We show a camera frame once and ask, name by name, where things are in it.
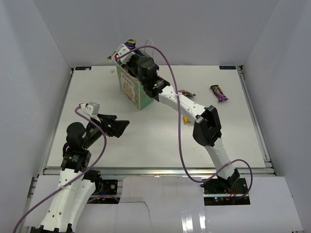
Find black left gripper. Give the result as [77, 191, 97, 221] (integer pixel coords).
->
[82, 113, 129, 149]

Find blue purple snack bag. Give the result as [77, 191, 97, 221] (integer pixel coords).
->
[107, 39, 136, 62]

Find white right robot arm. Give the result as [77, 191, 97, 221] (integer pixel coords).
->
[121, 52, 240, 194]

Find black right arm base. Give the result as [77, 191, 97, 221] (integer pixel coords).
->
[201, 178, 250, 206]

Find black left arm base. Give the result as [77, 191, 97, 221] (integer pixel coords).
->
[93, 179, 118, 195]

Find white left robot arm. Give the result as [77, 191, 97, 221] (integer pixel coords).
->
[31, 114, 130, 233]

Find green paper gift bag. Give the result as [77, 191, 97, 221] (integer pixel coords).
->
[116, 50, 154, 110]

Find purple chocolate egg candy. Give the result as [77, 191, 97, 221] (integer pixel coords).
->
[178, 90, 196, 98]

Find yellow wrapped snack bar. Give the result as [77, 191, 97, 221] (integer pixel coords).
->
[183, 116, 190, 124]

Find dark purple candy bar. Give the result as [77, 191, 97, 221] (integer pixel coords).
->
[210, 85, 228, 102]

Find white foam board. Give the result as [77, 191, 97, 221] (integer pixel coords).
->
[23, 176, 304, 233]

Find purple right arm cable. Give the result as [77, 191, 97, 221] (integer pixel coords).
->
[118, 46, 254, 200]

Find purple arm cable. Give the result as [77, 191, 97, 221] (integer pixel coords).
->
[12, 104, 108, 233]
[118, 46, 254, 200]

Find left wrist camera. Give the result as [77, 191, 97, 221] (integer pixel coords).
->
[80, 102, 100, 117]

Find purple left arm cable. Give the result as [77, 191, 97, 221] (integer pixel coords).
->
[12, 104, 108, 233]

